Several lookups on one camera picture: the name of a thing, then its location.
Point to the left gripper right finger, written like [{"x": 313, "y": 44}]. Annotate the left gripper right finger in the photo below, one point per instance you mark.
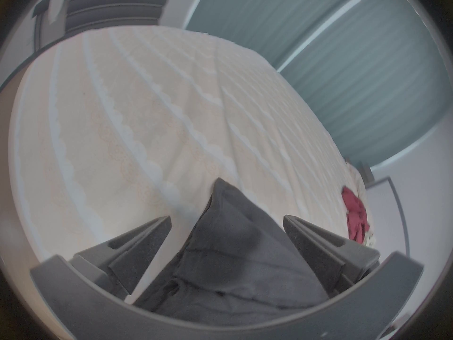
[{"x": 318, "y": 257}]

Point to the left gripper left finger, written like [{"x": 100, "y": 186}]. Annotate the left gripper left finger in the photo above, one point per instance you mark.
[{"x": 141, "y": 253}]

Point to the black T-shirt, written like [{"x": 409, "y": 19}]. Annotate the black T-shirt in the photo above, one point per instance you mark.
[{"x": 230, "y": 253}]

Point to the bed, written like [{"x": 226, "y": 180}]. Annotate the bed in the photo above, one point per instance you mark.
[{"x": 141, "y": 119}]

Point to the dark red garment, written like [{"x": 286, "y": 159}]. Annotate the dark red garment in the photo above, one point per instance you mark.
[{"x": 355, "y": 214}]

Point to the cream pillow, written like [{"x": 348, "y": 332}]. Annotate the cream pillow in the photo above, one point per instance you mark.
[{"x": 354, "y": 175}]

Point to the grey bedside table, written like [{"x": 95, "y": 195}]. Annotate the grey bedside table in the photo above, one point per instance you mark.
[{"x": 368, "y": 174}]

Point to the blue-green curtain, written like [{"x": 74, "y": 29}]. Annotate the blue-green curtain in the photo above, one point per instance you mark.
[
  {"x": 371, "y": 83},
  {"x": 265, "y": 12}
]

